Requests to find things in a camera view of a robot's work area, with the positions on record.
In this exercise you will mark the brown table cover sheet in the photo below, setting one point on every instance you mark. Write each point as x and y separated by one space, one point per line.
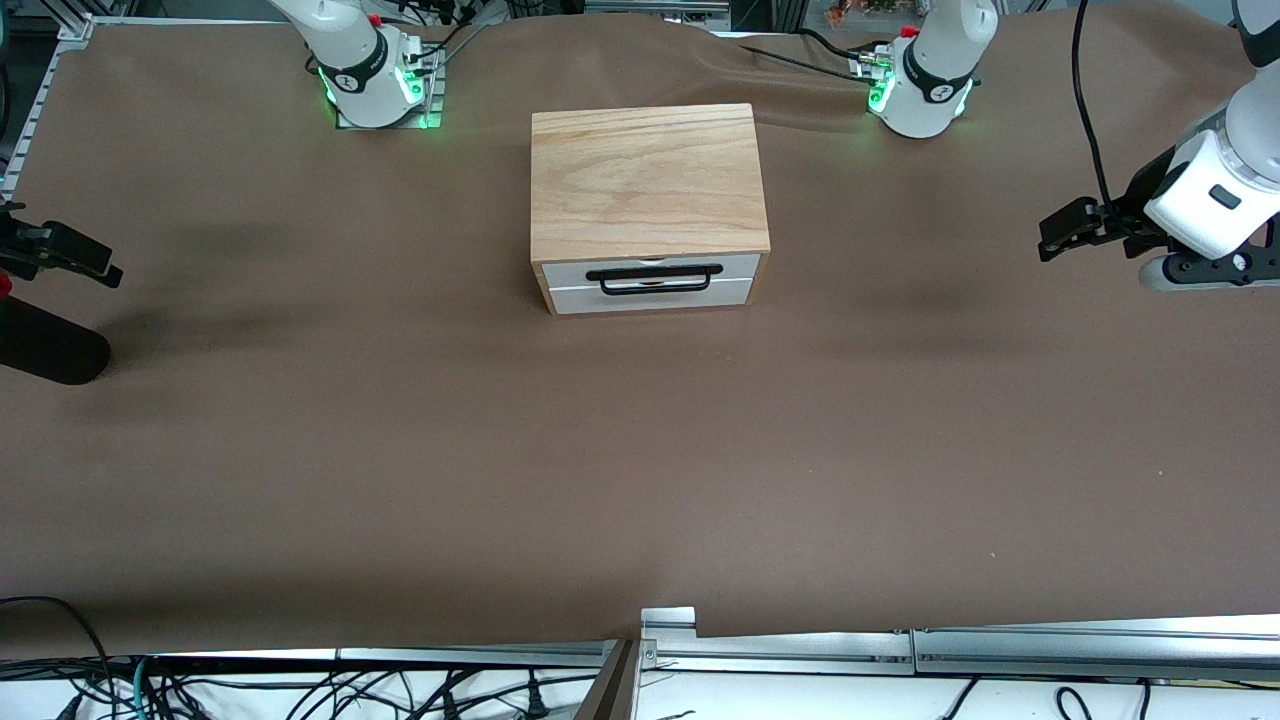
640 450

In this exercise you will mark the wide aluminium frame rail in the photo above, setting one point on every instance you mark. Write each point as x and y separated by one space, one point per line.
1100 650

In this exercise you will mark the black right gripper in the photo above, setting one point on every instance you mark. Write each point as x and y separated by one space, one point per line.
22 246

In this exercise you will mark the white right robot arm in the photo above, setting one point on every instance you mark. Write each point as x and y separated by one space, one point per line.
350 50

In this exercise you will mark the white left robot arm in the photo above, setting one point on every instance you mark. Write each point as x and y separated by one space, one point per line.
935 60

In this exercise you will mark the wooden drawer cabinet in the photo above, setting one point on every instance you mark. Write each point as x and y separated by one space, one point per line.
645 180

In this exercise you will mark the aluminium rail with bracket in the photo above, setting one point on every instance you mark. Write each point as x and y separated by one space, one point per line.
780 655

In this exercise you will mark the grey diagonal frame bar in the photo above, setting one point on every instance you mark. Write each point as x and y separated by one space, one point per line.
612 690

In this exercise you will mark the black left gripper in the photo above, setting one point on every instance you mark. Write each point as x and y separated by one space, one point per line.
1134 208

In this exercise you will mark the black cylinder vase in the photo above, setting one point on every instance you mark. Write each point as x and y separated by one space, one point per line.
50 350

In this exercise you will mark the long aluminium frame rail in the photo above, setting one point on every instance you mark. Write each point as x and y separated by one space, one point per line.
480 655

